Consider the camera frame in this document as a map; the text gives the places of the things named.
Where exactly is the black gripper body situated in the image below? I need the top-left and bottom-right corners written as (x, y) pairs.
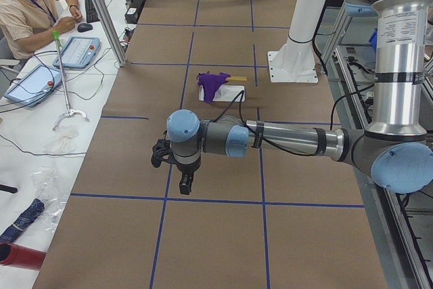
top-left (175, 162), bottom-right (201, 180)

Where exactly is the purple microfiber towel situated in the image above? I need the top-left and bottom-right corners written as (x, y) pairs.
top-left (197, 72), bottom-right (231, 104)

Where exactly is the white wooden towel rack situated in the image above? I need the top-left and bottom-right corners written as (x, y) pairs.
top-left (198, 76), bottom-right (247, 103)

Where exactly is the crumpled clear plastic bag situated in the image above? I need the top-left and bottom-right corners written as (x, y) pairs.
top-left (31, 166), bottom-right (68, 234)

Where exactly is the upper blue teach pendant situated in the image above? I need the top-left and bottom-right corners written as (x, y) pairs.
top-left (55, 36), bottom-right (101, 69)

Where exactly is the blue teach pendant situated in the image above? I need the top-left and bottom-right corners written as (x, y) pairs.
top-left (4, 64), bottom-right (62, 107)
top-left (55, 36), bottom-right (101, 69)

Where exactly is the folded dark blue umbrella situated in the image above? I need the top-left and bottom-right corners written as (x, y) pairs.
top-left (1, 198), bottom-right (45, 243)

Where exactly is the black power adapter box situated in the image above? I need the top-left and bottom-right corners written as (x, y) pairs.
top-left (124, 7), bottom-right (138, 24)

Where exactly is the black computer mouse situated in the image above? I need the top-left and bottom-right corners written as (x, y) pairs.
top-left (76, 23), bottom-right (93, 32)

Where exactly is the lower blue teach pendant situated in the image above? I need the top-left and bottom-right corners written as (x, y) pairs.
top-left (4, 64), bottom-right (62, 107)

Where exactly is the black keyboard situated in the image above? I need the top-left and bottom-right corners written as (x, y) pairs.
top-left (85, 0), bottom-right (99, 23)

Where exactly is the red cylinder tube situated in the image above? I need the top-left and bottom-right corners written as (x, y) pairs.
top-left (1, 243), bottom-right (46, 270)

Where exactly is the metal reacher grabber tool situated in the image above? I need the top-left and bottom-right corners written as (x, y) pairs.
top-left (52, 30), bottom-right (89, 131)

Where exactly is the seated man beige shirt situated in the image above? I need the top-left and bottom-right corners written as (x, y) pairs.
top-left (1, 0), bottom-right (83, 60)

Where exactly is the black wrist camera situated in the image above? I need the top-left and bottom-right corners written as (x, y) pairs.
top-left (151, 131), bottom-right (175, 168)

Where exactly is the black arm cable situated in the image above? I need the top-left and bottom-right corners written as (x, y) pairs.
top-left (212, 89), bottom-right (376, 156)

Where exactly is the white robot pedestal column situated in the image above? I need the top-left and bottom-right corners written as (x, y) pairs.
top-left (268, 0), bottom-right (326, 83)

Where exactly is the aluminium frame post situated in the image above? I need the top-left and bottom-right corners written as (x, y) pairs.
top-left (92, 0), bottom-right (127, 67)

